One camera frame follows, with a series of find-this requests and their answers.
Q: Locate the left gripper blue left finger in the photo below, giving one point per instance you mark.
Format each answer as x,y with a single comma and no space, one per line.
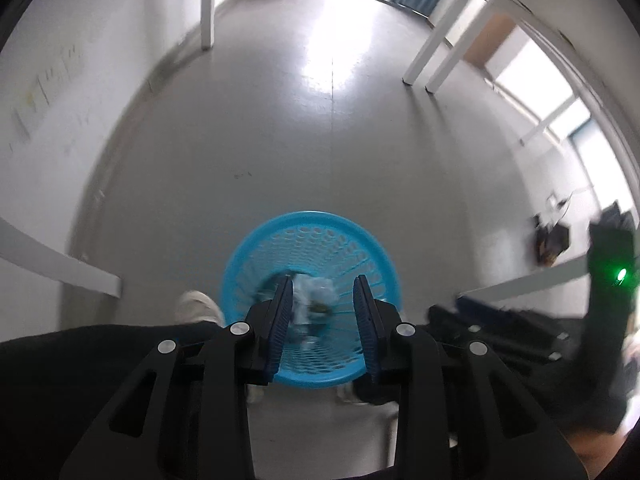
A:
279,315

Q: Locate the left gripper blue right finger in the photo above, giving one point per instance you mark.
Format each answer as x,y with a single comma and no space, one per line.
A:
370,326

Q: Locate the crumpled trash in basket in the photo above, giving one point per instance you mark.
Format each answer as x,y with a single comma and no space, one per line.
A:
314,299

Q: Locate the blue plastic trash basket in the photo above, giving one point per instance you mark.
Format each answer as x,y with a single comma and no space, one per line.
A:
323,254

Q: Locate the white sneaker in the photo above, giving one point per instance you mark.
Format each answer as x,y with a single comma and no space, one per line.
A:
196,307

